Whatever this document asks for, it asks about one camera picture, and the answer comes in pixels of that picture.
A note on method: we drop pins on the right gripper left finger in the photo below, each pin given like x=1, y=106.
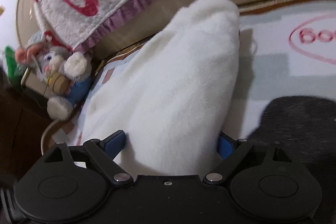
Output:
x=102, y=154

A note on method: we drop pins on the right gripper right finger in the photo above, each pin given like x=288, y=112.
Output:
x=232, y=153

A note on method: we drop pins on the white fleece zip jacket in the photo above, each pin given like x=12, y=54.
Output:
x=173, y=97

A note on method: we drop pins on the grey plush bunny toy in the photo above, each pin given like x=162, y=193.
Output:
x=67, y=74

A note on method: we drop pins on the dark wooden wardrobe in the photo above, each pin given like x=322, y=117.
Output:
x=23, y=120

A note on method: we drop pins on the cream bedside drawer cabinet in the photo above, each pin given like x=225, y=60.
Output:
x=30, y=80

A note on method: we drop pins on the checkered pastel floor rug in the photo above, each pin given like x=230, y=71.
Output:
x=285, y=89

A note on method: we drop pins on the green striped plastic bag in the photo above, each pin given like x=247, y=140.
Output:
x=13, y=71

